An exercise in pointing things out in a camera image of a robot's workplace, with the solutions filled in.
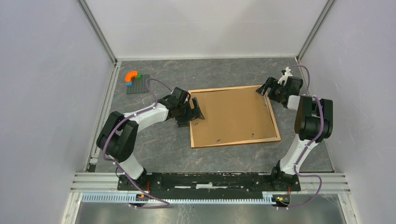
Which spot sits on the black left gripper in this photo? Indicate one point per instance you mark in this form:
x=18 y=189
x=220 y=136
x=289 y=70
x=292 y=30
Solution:
x=195 y=112

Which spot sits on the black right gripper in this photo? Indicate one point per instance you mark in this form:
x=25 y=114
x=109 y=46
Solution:
x=270 y=83

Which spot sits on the wooden picture frame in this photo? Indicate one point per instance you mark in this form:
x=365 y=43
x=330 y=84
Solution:
x=235 y=142

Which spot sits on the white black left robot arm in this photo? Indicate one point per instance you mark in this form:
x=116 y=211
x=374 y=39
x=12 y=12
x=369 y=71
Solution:
x=118 y=135

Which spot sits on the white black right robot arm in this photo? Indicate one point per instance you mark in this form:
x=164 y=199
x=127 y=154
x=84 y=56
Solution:
x=313 y=124

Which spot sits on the grey lego baseplate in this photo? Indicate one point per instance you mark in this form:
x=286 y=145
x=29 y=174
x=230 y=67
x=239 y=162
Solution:
x=139 y=85

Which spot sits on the orange curved toy block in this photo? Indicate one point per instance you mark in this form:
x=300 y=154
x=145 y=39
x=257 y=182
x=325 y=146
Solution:
x=130 y=76

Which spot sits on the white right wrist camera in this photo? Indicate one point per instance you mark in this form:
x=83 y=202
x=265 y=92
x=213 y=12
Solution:
x=286 y=73

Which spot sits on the right aluminium corner post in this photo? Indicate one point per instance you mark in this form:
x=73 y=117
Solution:
x=315 y=28

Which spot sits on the aluminium corner post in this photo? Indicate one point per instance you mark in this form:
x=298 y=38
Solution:
x=315 y=28
x=97 y=30

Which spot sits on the white slotted cable duct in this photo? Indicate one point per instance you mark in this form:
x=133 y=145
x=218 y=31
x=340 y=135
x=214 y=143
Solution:
x=138 y=198

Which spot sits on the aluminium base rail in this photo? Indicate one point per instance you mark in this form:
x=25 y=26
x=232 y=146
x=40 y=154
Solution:
x=324 y=183

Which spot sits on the left aluminium corner post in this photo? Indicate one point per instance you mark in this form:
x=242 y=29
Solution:
x=97 y=30

